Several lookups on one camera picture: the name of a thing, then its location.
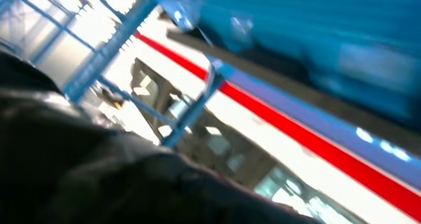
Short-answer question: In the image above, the blue metal shelf rack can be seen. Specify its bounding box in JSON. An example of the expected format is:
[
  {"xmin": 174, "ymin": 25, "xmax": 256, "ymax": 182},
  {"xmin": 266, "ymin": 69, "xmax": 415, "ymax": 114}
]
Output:
[
  {"xmin": 0, "ymin": 0, "xmax": 99, "ymax": 65},
  {"xmin": 62, "ymin": 0, "xmax": 421, "ymax": 190}
]

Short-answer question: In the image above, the white car with red stripe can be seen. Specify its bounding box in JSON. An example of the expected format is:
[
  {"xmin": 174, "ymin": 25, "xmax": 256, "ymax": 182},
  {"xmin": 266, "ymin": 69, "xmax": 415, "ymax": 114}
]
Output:
[{"xmin": 66, "ymin": 0, "xmax": 421, "ymax": 224}]

